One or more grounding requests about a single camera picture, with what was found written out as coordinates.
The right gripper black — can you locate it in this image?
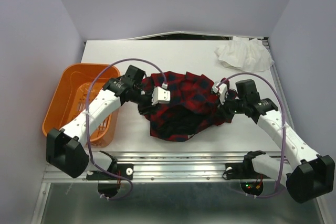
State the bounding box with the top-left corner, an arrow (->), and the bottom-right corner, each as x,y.
213,92 -> 247,121

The red plaid skirt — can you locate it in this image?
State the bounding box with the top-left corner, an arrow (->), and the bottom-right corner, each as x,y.
138,71 -> 232,142

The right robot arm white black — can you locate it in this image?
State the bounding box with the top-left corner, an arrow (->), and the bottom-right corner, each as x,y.
212,79 -> 335,203

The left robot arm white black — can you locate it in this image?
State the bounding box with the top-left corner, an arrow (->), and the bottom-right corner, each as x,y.
46,66 -> 170,179

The white crumpled skirt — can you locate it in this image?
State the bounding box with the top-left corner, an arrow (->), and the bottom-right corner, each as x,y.
214,36 -> 274,73

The orange plastic basket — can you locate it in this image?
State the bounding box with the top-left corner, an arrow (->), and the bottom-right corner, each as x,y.
42,63 -> 118,148

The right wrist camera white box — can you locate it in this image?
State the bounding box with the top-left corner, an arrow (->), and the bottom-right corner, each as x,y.
211,81 -> 229,104

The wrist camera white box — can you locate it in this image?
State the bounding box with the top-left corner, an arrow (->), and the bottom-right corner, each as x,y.
211,81 -> 229,104
151,87 -> 171,105

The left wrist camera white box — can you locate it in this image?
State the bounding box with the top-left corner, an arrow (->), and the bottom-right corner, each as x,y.
151,87 -> 171,105

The aluminium right side rail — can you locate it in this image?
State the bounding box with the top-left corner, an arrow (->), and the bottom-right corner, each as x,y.
261,37 -> 295,129

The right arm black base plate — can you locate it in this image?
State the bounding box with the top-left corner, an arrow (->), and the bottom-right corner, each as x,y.
222,163 -> 269,180

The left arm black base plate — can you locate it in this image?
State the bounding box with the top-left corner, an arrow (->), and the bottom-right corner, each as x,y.
86,163 -> 134,182

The aluminium front rail frame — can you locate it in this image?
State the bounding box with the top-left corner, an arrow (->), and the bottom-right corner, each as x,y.
43,151 -> 320,183

